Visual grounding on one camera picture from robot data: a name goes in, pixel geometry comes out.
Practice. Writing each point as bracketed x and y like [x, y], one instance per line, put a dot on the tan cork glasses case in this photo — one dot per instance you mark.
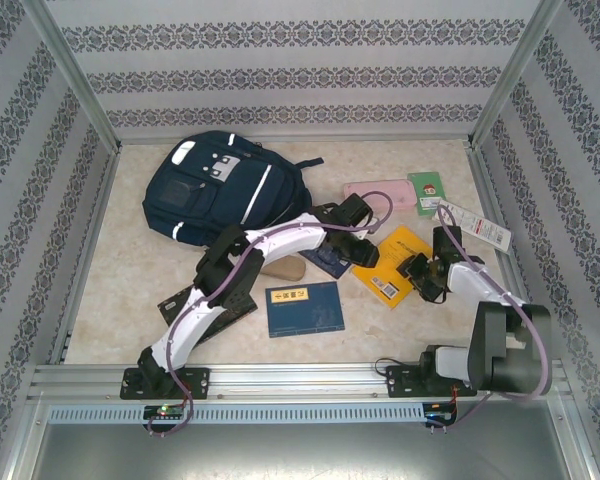
[285, 269]

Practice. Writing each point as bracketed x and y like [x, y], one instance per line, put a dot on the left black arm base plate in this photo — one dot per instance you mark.
[195, 382]

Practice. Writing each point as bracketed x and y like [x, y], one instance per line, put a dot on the left aluminium side rail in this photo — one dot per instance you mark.
[88, 250]

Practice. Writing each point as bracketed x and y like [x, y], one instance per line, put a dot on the grey metal sheet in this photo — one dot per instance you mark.
[300, 455]

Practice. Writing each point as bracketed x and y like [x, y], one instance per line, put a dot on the left aluminium frame post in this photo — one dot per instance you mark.
[75, 75]

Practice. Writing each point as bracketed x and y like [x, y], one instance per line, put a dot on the right aluminium side rail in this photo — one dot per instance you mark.
[484, 175]

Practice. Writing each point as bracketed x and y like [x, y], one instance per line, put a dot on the right aluminium frame post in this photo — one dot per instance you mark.
[513, 75]

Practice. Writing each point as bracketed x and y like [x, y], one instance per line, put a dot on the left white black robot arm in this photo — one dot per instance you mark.
[285, 235]

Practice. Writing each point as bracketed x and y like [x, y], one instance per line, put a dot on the aluminium frame post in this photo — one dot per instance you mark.
[513, 75]
[75, 75]

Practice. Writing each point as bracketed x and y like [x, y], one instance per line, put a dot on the blue book with yellow label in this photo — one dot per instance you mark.
[305, 312]

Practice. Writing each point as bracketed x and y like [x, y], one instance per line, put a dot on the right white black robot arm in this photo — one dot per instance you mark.
[510, 350]

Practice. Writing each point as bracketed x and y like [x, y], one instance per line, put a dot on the pink pencil case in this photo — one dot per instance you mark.
[400, 192]

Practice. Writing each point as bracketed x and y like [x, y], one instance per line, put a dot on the small circuit board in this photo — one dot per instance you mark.
[440, 411]
[164, 411]

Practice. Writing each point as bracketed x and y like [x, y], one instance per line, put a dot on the aluminium mounting rail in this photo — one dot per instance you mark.
[300, 382]

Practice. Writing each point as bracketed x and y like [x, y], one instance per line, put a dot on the aluminium back rail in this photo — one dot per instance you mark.
[380, 138]

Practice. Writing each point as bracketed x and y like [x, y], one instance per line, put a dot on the left small circuit board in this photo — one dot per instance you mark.
[164, 411]

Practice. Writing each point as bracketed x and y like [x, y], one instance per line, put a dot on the aluminium side rail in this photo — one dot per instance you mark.
[88, 250]
[484, 175]

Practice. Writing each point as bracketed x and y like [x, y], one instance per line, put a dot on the green notebook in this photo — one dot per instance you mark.
[425, 200]

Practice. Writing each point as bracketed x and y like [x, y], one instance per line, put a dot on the navy blue school backpack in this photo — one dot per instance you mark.
[205, 185]

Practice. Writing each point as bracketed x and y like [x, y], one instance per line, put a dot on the right small circuit board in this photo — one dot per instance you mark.
[440, 411]

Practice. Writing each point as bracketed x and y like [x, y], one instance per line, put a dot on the black paperback book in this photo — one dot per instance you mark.
[172, 307]

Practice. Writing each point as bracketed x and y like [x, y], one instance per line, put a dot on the dark blue patterned notebook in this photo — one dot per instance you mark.
[314, 259]

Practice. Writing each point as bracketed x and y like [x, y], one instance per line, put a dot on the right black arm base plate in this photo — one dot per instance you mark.
[400, 382]

